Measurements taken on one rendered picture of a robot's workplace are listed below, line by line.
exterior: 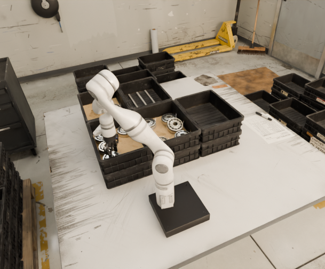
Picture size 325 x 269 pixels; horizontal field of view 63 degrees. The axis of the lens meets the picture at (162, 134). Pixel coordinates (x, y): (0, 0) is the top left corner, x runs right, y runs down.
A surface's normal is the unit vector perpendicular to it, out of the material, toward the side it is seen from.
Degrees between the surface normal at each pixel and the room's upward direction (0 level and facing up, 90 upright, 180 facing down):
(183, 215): 1
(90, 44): 90
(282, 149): 0
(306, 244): 0
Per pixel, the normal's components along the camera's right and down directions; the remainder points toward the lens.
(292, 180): -0.05, -0.79
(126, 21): 0.39, 0.55
